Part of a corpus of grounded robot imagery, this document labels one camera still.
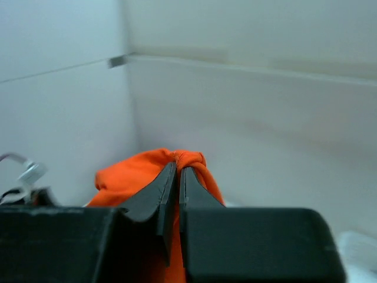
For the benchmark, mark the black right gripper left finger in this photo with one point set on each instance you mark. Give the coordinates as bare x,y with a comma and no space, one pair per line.
151,210

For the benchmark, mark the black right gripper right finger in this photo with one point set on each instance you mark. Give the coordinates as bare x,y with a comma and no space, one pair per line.
192,194

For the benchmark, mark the orange t shirt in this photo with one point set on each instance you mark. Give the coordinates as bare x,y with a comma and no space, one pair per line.
124,179

